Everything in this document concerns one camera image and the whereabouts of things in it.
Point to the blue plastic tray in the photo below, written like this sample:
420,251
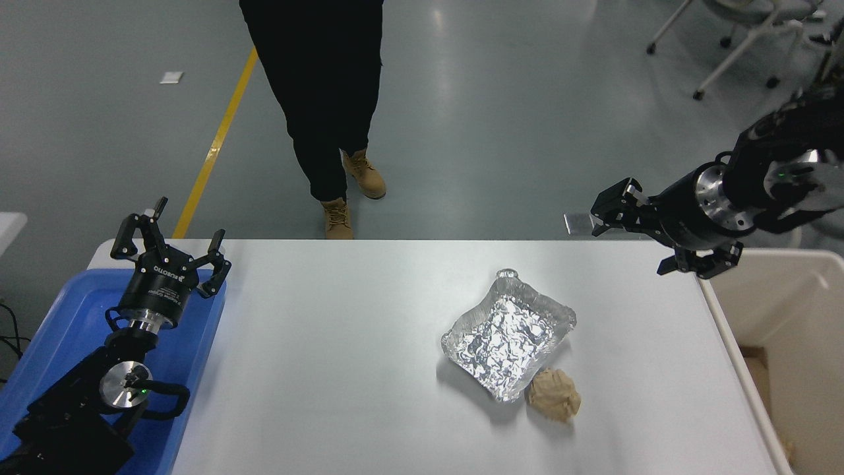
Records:
72,310

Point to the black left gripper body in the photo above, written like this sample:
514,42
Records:
160,285

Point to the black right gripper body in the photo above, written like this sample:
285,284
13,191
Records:
682,211

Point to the person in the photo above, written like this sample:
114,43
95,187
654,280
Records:
323,79

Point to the tan cardboard piece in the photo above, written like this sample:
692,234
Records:
757,376

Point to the crumpled tan paper ball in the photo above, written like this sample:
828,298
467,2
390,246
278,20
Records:
554,394

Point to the foil tray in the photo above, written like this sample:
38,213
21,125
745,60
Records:
504,336

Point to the silver floor outlet cover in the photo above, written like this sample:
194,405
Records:
577,224

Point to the large pale bin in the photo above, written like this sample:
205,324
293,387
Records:
791,310

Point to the white side table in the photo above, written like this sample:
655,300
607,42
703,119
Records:
10,227

